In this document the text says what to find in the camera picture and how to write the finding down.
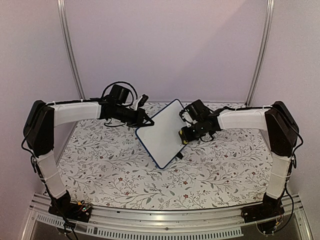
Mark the wire whiteboard stand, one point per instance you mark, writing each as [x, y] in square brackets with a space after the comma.
[179, 155]

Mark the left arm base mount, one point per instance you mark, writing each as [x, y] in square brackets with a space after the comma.
[78, 211]

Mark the right aluminium frame post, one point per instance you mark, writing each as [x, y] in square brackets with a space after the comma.
[267, 25]

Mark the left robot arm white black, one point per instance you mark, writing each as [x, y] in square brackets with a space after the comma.
[39, 136]

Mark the front aluminium rail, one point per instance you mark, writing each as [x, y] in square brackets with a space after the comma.
[224, 223]

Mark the yellow black eraser sponge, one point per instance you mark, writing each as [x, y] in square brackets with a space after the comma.
[183, 137]

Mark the small blue-framed whiteboard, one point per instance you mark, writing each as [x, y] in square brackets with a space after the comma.
[162, 141]

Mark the floral patterned table mat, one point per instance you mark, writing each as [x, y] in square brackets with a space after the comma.
[105, 164]

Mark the left aluminium frame post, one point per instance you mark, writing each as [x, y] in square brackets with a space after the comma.
[62, 12]

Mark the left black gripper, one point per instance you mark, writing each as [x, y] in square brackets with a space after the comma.
[139, 122]

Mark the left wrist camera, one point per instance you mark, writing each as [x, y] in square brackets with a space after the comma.
[139, 102]

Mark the aluminium frame post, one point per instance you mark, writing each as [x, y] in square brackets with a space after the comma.
[267, 25]
[62, 12]

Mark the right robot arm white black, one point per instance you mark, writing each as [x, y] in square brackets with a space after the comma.
[246, 154]

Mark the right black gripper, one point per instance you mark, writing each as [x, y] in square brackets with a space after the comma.
[187, 137]

